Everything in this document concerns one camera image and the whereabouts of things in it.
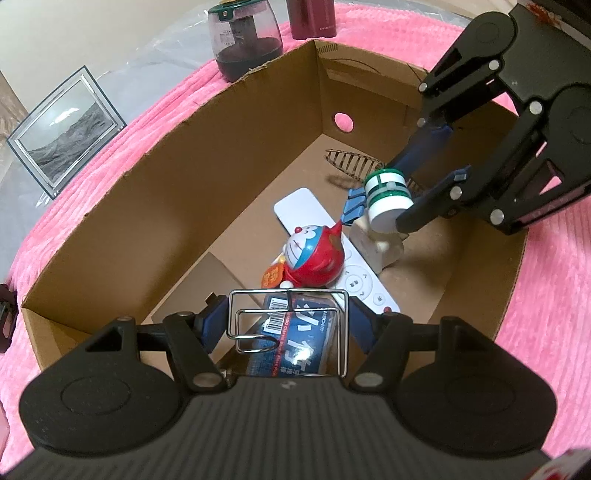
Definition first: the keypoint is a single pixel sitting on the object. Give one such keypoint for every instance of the maroon tumbler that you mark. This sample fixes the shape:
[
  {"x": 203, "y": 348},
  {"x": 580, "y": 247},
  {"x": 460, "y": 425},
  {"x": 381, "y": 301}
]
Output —
[{"x": 311, "y": 18}]

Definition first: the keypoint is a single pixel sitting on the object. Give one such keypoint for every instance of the blue cotton swab box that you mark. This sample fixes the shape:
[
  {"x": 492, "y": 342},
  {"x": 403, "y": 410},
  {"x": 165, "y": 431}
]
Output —
[{"x": 295, "y": 341}]

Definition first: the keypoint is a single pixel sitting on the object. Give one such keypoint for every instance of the blue binder clips bundle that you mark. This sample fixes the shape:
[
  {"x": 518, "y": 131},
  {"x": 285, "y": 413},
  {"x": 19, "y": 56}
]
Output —
[{"x": 355, "y": 205}]

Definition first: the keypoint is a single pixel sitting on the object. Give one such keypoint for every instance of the red and blue cat toy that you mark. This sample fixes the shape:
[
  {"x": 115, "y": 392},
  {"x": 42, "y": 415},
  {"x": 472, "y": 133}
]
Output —
[{"x": 318, "y": 263}]

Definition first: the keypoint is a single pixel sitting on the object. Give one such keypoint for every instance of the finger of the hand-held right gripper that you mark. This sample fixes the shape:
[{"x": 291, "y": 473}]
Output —
[
  {"x": 429, "y": 207},
  {"x": 425, "y": 143}
]

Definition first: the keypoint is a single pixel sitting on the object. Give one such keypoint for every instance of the pink ribbed blanket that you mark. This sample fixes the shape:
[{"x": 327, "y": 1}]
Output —
[{"x": 554, "y": 300}]

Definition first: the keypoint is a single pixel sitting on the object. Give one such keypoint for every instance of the silver picture frame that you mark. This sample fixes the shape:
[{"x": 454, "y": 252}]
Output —
[{"x": 64, "y": 134}]

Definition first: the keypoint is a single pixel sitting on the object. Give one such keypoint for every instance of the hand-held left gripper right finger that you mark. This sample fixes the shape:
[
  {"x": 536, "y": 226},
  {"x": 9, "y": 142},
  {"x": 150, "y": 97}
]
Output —
[{"x": 362, "y": 327}]

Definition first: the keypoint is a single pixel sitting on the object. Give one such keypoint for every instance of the small tan box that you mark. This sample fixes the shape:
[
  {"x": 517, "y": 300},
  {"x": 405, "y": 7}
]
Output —
[{"x": 203, "y": 281}]

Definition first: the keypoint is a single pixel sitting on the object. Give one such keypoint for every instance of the dark glass jar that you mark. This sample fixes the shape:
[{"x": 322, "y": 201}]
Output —
[{"x": 244, "y": 46}]

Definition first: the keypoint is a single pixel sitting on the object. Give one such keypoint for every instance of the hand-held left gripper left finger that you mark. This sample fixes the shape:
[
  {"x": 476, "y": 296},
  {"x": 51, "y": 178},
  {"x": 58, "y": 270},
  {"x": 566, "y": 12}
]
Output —
[{"x": 214, "y": 323}]

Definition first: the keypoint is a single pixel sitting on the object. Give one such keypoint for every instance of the white two-pin charger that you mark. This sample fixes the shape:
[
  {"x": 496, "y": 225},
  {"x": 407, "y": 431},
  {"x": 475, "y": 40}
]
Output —
[{"x": 369, "y": 244}]

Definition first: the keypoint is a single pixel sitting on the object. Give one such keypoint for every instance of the brown cardboard box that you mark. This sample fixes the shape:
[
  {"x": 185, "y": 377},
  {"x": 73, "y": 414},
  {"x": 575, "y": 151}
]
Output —
[{"x": 184, "y": 184}]

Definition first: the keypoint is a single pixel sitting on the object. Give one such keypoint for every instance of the white remote control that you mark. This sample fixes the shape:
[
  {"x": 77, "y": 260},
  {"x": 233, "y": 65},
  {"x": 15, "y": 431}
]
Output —
[{"x": 304, "y": 207}]

